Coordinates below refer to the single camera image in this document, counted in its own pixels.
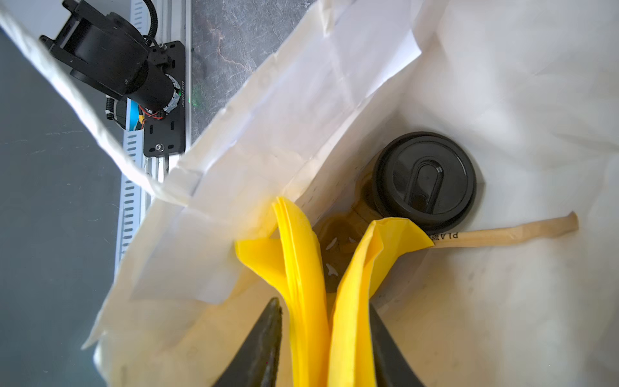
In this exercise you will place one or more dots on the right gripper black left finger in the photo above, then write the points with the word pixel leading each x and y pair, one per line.
pixel 256 362

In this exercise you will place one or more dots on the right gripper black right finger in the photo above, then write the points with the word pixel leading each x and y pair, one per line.
pixel 391 368

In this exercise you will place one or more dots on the yellow napkin sheets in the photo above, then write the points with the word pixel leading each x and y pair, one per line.
pixel 331 345

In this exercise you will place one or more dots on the black cup lid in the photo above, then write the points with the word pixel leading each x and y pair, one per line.
pixel 427 178

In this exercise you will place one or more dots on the brown paper straw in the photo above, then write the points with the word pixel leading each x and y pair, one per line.
pixel 507 236

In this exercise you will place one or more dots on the white patterned paper bag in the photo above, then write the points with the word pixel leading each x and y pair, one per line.
pixel 529 89

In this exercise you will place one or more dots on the brown pulp carrier top piece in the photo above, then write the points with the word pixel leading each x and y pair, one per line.
pixel 339 235

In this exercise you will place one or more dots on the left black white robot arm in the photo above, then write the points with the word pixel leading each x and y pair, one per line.
pixel 111 55

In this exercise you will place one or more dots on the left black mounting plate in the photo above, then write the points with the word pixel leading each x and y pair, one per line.
pixel 164 124

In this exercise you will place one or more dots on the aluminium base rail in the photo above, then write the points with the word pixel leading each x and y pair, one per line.
pixel 175 23

